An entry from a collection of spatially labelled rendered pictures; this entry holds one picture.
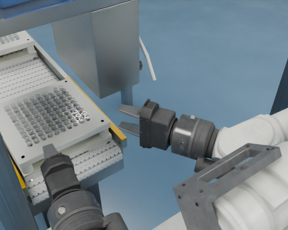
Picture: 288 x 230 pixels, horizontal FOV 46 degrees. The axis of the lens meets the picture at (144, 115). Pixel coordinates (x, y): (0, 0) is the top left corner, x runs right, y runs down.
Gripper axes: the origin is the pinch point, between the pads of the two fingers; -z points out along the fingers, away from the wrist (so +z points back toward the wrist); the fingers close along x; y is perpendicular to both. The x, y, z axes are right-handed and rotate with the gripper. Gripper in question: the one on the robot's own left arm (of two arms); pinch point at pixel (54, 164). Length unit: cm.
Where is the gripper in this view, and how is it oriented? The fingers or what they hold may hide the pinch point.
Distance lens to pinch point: 70.9
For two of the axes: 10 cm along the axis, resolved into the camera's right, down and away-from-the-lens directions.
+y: 8.9, -3.1, 3.4
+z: 4.6, 5.9, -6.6
